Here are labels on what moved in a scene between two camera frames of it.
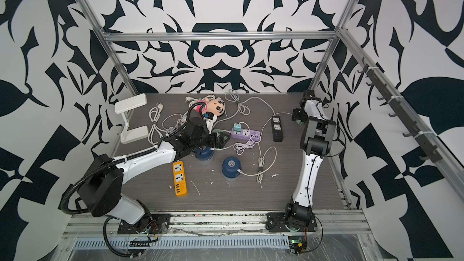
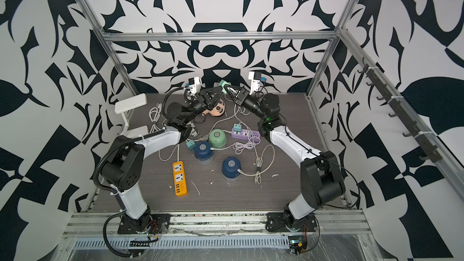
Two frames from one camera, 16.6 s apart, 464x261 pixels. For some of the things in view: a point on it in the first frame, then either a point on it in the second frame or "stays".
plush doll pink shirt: x=216 y=106 stays
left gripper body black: x=206 y=140 to x=197 y=108
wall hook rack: x=431 y=154 stays
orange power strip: x=180 y=183 stays
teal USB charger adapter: x=237 y=127 stays
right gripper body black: x=299 y=115 to x=249 y=103
